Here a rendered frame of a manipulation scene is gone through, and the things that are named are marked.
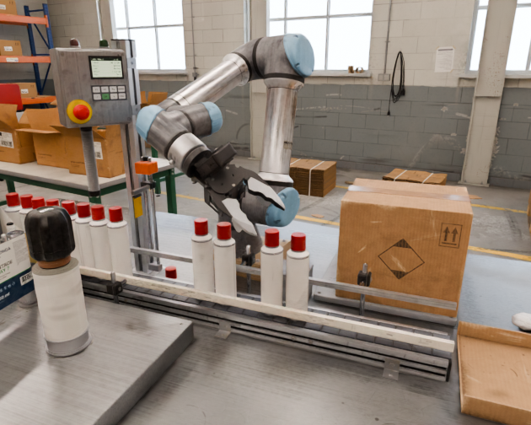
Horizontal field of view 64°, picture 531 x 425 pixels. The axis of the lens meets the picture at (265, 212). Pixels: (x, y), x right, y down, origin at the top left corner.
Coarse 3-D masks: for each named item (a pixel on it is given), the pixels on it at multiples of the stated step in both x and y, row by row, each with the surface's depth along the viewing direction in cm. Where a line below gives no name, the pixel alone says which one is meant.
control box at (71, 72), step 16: (64, 48) 103; (80, 48) 105; (64, 64) 103; (80, 64) 105; (64, 80) 104; (80, 80) 106; (96, 80) 108; (112, 80) 110; (64, 96) 106; (80, 96) 107; (128, 96) 114; (64, 112) 107; (96, 112) 110; (112, 112) 112; (128, 112) 115
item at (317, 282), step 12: (132, 252) 118; (144, 252) 116; (156, 252) 115; (168, 252) 115; (336, 288) 98; (348, 288) 97; (360, 288) 96; (372, 288) 96; (408, 300) 93; (420, 300) 92; (432, 300) 91; (444, 300) 91
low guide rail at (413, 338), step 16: (80, 272) 117; (96, 272) 115; (160, 288) 108; (176, 288) 106; (192, 288) 105; (240, 304) 100; (256, 304) 99; (272, 304) 98; (304, 320) 95; (320, 320) 94; (336, 320) 92; (352, 320) 92; (384, 336) 89; (400, 336) 88; (416, 336) 87; (432, 336) 87
